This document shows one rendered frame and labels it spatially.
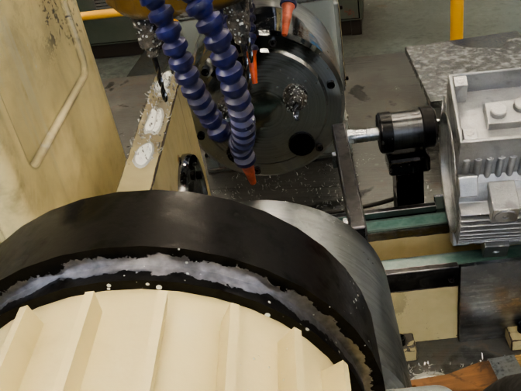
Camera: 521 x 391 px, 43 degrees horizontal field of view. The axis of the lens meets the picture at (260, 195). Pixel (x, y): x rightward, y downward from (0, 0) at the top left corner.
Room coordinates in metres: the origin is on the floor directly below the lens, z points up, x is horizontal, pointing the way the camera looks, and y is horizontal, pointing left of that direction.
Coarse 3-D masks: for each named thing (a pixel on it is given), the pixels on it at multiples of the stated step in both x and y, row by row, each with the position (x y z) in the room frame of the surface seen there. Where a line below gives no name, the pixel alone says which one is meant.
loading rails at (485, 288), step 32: (384, 224) 0.74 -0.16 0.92; (416, 224) 0.72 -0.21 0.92; (384, 256) 0.72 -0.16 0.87; (416, 256) 0.66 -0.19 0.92; (448, 256) 0.65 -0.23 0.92; (480, 256) 0.63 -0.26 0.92; (512, 256) 0.62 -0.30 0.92; (416, 288) 0.62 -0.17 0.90; (448, 288) 0.61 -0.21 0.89; (480, 288) 0.60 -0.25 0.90; (512, 288) 0.60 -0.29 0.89; (416, 320) 0.62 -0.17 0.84; (448, 320) 0.61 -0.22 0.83; (480, 320) 0.60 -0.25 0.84; (512, 320) 0.60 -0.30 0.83; (416, 352) 0.59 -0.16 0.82
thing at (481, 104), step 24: (480, 72) 0.69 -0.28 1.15; (504, 72) 0.68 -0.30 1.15; (456, 96) 0.68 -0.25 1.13; (480, 96) 0.69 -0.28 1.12; (504, 96) 0.68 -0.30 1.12; (456, 120) 0.64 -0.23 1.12; (480, 120) 0.66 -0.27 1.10; (504, 120) 0.64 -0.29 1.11; (456, 144) 0.63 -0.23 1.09; (480, 144) 0.60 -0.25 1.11; (504, 144) 0.60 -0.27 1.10; (456, 168) 0.63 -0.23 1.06; (480, 168) 0.62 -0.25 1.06; (504, 168) 0.62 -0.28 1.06
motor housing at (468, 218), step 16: (448, 144) 0.77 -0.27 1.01; (448, 160) 0.77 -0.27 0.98; (448, 176) 0.76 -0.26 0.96; (480, 176) 0.63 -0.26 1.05; (512, 176) 0.62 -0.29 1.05; (448, 192) 0.74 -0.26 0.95; (480, 192) 0.62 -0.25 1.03; (448, 208) 0.72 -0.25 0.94; (464, 208) 0.61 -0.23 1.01; (480, 208) 0.61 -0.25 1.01; (448, 224) 0.69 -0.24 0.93; (464, 224) 0.61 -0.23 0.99; (480, 224) 0.61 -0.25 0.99; (496, 224) 0.60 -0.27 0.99; (512, 224) 0.60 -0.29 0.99; (464, 240) 0.62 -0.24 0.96; (480, 240) 0.62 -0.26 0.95; (496, 240) 0.62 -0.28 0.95; (512, 240) 0.62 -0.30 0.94
